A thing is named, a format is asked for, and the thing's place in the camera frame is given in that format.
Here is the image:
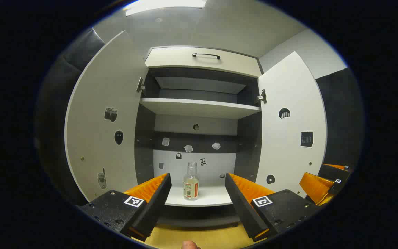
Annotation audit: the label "black drawer handle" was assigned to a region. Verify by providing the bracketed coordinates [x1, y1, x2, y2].
[192, 53, 221, 60]

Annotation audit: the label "white and grey cabinet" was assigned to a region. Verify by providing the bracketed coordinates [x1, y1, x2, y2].
[135, 45, 265, 227]

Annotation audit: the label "white drawer front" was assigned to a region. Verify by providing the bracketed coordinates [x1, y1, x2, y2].
[145, 47, 262, 78]

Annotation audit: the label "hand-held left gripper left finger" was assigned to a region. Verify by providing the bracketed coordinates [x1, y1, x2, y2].
[76, 172, 172, 242]

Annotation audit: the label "ceiling light panel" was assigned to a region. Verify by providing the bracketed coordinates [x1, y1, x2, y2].
[126, 0, 207, 16]

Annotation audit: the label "white cabinet shelf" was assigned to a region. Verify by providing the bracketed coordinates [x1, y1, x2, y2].
[140, 98, 262, 120]

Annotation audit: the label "black backdrop cloth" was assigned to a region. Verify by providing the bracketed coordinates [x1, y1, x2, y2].
[315, 67, 364, 170]
[35, 28, 106, 204]

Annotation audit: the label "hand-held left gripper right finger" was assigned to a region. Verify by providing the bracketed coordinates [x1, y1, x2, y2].
[224, 172, 319, 242]

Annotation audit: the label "cabinet door with camera sticker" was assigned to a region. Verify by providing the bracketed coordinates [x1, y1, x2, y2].
[64, 30, 148, 202]

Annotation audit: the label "cabinet door with cat sticker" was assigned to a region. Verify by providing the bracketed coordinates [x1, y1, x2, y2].
[255, 51, 328, 198]

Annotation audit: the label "clear glass bottle red label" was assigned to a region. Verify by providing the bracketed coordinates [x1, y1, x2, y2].
[183, 162, 200, 200]

